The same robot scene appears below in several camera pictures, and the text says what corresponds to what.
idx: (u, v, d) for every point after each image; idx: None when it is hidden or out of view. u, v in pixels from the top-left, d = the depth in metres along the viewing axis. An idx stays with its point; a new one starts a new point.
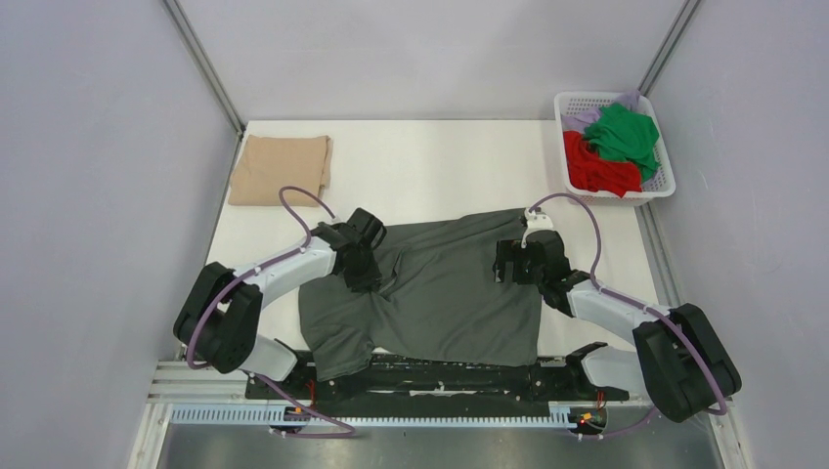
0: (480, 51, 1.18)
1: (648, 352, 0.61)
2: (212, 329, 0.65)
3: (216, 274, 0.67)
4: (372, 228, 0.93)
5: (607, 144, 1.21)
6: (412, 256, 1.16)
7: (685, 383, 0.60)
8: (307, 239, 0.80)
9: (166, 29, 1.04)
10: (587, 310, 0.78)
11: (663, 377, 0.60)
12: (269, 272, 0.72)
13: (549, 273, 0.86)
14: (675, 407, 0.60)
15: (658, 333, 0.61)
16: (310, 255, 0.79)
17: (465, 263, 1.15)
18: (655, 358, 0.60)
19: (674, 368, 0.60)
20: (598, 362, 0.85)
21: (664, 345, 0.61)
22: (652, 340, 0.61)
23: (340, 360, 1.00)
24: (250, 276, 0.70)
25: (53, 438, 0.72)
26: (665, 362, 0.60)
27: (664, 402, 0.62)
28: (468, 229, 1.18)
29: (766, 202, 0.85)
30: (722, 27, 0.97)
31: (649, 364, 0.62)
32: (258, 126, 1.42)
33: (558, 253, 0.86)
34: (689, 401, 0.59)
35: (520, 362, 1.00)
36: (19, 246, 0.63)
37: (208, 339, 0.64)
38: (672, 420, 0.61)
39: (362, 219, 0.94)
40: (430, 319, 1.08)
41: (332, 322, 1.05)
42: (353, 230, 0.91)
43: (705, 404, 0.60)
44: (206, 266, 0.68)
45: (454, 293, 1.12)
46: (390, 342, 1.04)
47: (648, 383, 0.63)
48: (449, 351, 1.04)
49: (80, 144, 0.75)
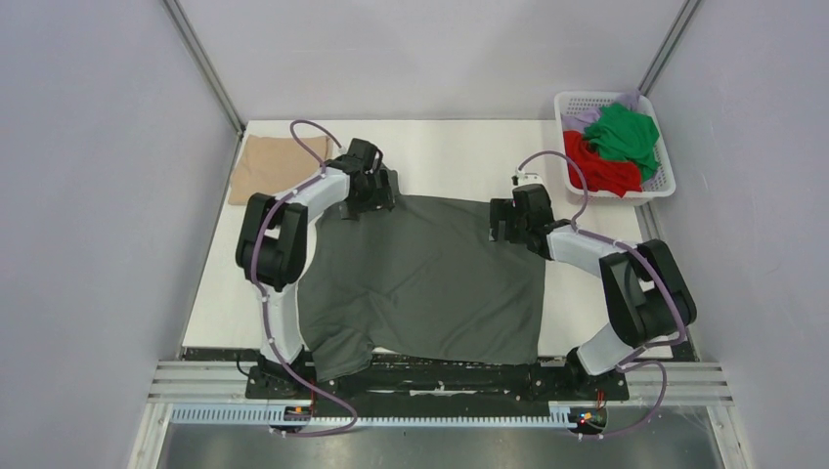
0: (480, 51, 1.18)
1: (611, 277, 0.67)
2: (270, 250, 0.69)
3: (262, 201, 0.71)
4: (370, 150, 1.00)
5: (608, 143, 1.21)
6: (412, 253, 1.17)
7: (642, 310, 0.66)
8: (324, 168, 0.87)
9: (167, 30, 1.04)
10: (564, 250, 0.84)
11: (623, 299, 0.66)
12: (304, 195, 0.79)
13: (533, 221, 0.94)
14: (632, 333, 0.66)
15: (621, 261, 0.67)
16: (329, 179, 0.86)
17: (464, 262, 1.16)
18: (618, 283, 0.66)
19: (632, 295, 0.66)
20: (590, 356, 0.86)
21: (627, 274, 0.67)
22: (616, 266, 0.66)
23: (339, 361, 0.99)
24: (290, 197, 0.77)
25: (53, 439, 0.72)
26: (626, 289, 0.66)
27: (623, 327, 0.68)
28: (467, 228, 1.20)
29: (765, 203, 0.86)
30: (723, 25, 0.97)
31: (613, 292, 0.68)
32: (258, 125, 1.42)
33: (539, 203, 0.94)
34: (645, 325, 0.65)
35: (520, 361, 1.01)
36: (19, 248, 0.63)
37: (267, 258, 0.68)
38: (631, 345, 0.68)
39: (359, 147, 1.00)
40: (430, 319, 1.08)
41: (331, 321, 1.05)
42: (355, 158, 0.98)
43: (662, 331, 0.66)
44: (253, 196, 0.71)
45: (455, 291, 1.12)
46: (391, 341, 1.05)
47: (611, 306, 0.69)
48: (451, 349, 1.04)
49: (80, 144, 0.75)
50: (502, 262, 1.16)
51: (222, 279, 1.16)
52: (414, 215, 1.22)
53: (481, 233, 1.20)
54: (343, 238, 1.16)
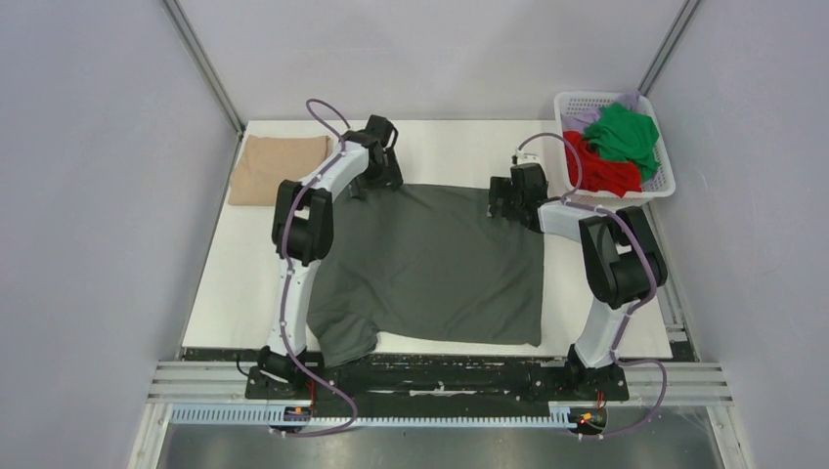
0: (480, 51, 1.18)
1: (588, 237, 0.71)
2: (302, 230, 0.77)
3: (290, 188, 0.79)
4: (388, 128, 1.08)
5: (607, 144, 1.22)
6: (413, 239, 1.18)
7: (616, 268, 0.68)
8: (343, 146, 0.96)
9: (167, 30, 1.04)
10: (551, 220, 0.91)
11: (596, 256, 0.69)
12: (327, 177, 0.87)
13: (528, 196, 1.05)
14: (605, 289, 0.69)
15: (596, 223, 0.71)
16: (350, 155, 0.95)
17: (466, 247, 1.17)
18: (591, 241, 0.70)
19: (605, 252, 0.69)
20: (586, 346, 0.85)
21: (601, 234, 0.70)
22: (593, 228, 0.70)
23: (345, 347, 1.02)
24: (316, 183, 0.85)
25: (53, 439, 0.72)
26: (597, 246, 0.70)
27: (599, 285, 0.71)
28: (466, 213, 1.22)
29: (765, 204, 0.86)
30: (723, 26, 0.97)
31: (589, 250, 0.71)
32: (258, 125, 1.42)
33: (534, 181, 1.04)
34: (617, 281, 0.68)
35: (523, 340, 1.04)
36: (18, 250, 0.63)
37: (299, 236, 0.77)
38: (606, 303, 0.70)
39: (378, 122, 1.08)
40: (432, 302, 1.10)
41: (336, 307, 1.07)
42: (374, 132, 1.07)
43: (634, 289, 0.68)
44: (282, 184, 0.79)
45: (456, 274, 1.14)
46: (396, 325, 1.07)
47: (588, 267, 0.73)
48: (454, 331, 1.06)
49: (79, 144, 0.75)
50: (502, 248, 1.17)
51: (222, 279, 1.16)
52: (414, 202, 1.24)
53: (479, 221, 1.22)
54: (345, 227, 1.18)
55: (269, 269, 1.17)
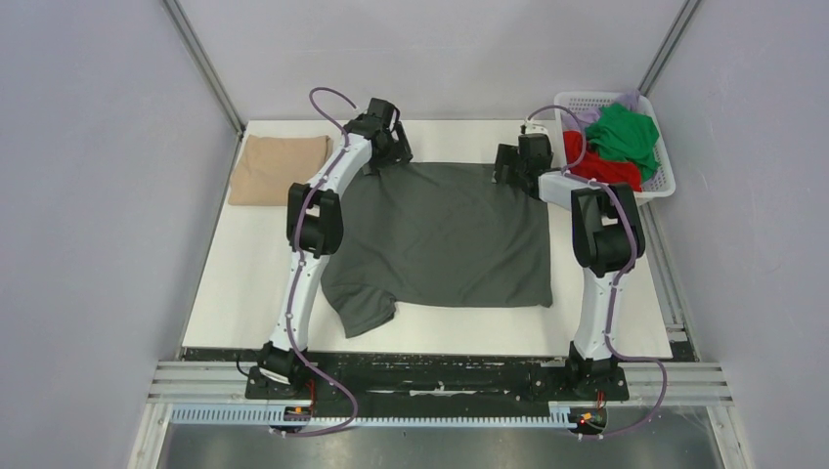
0: (480, 51, 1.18)
1: (577, 206, 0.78)
2: (313, 227, 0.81)
3: (300, 190, 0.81)
4: (389, 109, 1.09)
5: (607, 144, 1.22)
6: (423, 214, 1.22)
7: (598, 235, 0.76)
8: (347, 141, 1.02)
9: (167, 31, 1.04)
10: (550, 189, 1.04)
11: (582, 223, 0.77)
12: (334, 176, 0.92)
13: (531, 164, 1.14)
14: (587, 255, 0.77)
15: (587, 193, 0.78)
16: (354, 149, 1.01)
17: (474, 219, 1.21)
18: (581, 211, 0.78)
19: (591, 222, 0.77)
20: (581, 340, 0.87)
21: (591, 204, 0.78)
22: (584, 197, 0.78)
23: (367, 316, 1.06)
24: (325, 183, 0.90)
25: (53, 438, 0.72)
26: (585, 216, 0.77)
27: (583, 252, 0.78)
28: (473, 187, 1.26)
29: (765, 204, 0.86)
30: (723, 26, 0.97)
31: (577, 220, 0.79)
32: (258, 125, 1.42)
33: (539, 150, 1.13)
34: (598, 249, 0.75)
35: (536, 300, 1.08)
36: (18, 248, 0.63)
37: (311, 233, 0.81)
38: (588, 268, 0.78)
39: (378, 106, 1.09)
40: (447, 272, 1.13)
41: (351, 279, 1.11)
42: (376, 117, 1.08)
43: (613, 256, 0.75)
44: (290, 187, 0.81)
45: (468, 243, 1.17)
46: (412, 294, 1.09)
47: (574, 234, 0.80)
48: (468, 299, 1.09)
49: (79, 144, 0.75)
50: (506, 224, 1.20)
51: (223, 279, 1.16)
52: (422, 182, 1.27)
53: (487, 192, 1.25)
54: (358, 206, 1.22)
55: (269, 269, 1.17)
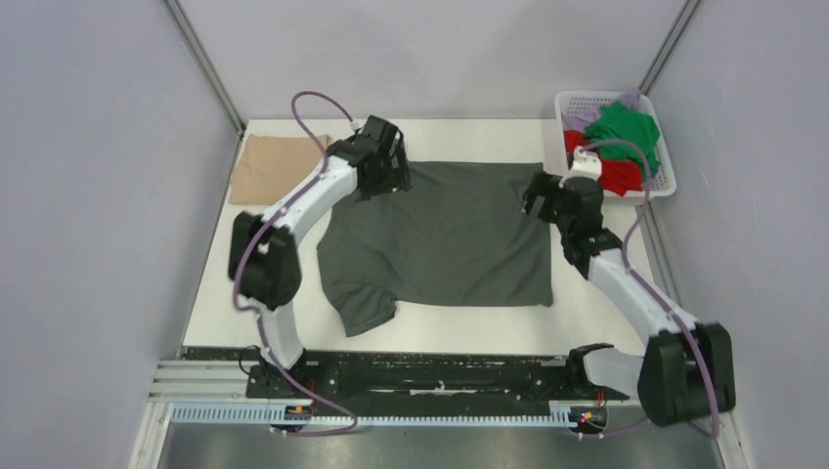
0: (480, 50, 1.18)
1: (658, 360, 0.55)
2: (258, 270, 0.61)
3: (247, 222, 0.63)
4: (390, 132, 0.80)
5: (608, 143, 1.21)
6: (423, 214, 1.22)
7: (679, 395, 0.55)
8: (324, 163, 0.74)
9: (167, 31, 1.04)
10: (604, 283, 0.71)
11: (663, 381, 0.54)
12: (295, 208, 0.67)
13: (577, 228, 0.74)
14: (661, 413, 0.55)
15: (674, 344, 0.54)
16: (331, 178, 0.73)
17: (474, 218, 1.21)
18: (664, 368, 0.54)
19: (675, 380, 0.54)
20: (606, 381, 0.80)
21: (676, 358, 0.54)
22: (669, 351, 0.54)
23: (367, 316, 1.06)
24: (279, 217, 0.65)
25: (53, 437, 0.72)
26: (669, 374, 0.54)
27: (651, 404, 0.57)
28: (474, 187, 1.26)
29: (765, 204, 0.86)
30: (723, 24, 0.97)
31: (653, 371, 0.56)
32: (258, 125, 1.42)
33: (594, 210, 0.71)
34: (676, 409, 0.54)
35: (536, 300, 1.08)
36: (20, 246, 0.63)
37: (254, 277, 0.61)
38: (654, 423, 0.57)
39: (376, 125, 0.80)
40: (447, 272, 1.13)
41: (351, 279, 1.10)
42: (369, 139, 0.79)
43: (693, 418, 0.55)
44: (238, 216, 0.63)
45: (469, 243, 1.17)
46: (413, 294, 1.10)
47: (644, 377, 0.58)
48: (468, 299, 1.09)
49: (80, 144, 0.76)
50: (507, 224, 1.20)
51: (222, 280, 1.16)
52: (422, 182, 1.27)
53: (488, 192, 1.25)
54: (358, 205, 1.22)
55: None
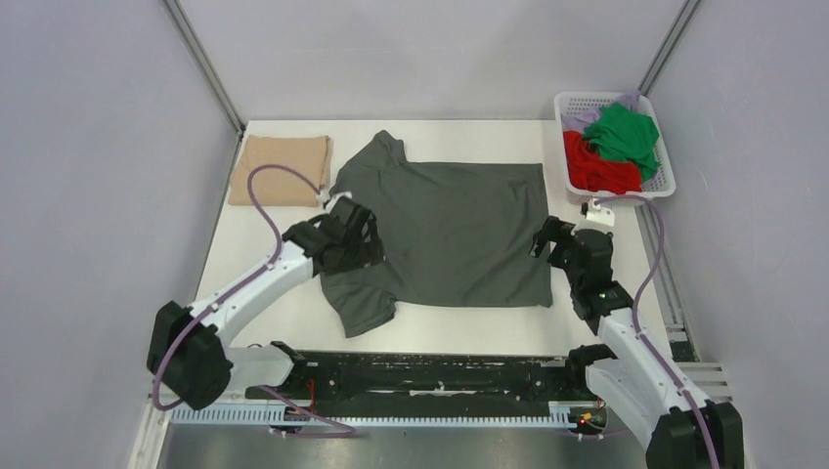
0: (480, 50, 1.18)
1: (668, 439, 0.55)
2: (179, 363, 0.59)
3: (174, 316, 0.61)
4: (359, 217, 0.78)
5: (608, 144, 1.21)
6: (423, 214, 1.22)
7: None
8: (275, 252, 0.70)
9: (166, 31, 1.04)
10: (615, 347, 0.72)
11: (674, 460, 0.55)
12: (229, 305, 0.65)
13: (586, 282, 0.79)
14: None
15: (684, 426, 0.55)
16: (280, 269, 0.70)
17: (475, 219, 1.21)
18: (673, 448, 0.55)
19: (684, 458, 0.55)
20: (597, 389, 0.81)
21: (686, 439, 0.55)
22: (678, 434, 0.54)
23: (367, 317, 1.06)
24: (207, 315, 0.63)
25: (52, 437, 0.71)
26: (677, 453, 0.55)
27: None
28: (474, 187, 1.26)
29: (765, 204, 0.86)
30: (723, 25, 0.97)
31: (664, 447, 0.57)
32: (258, 125, 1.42)
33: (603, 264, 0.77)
34: None
35: (537, 300, 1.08)
36: (19, 245, 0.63)
37: (173, 372, 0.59)
38: None
39: (346, 209, 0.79)
40: (447, 272, 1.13)
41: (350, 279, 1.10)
42: (334, 223, 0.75)
43: None
44: (166, 305, 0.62)
45: (469, 244, 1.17)
46: (413, 294, 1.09)
47: (656, 450, 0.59)
48: (468, 299, 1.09)
49: (79, 143, 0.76)
50: (507, 224, 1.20)
51: (222, 280, 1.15)
52: (422, 182, 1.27)
53: (488, 193, 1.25)
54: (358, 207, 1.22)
55: None
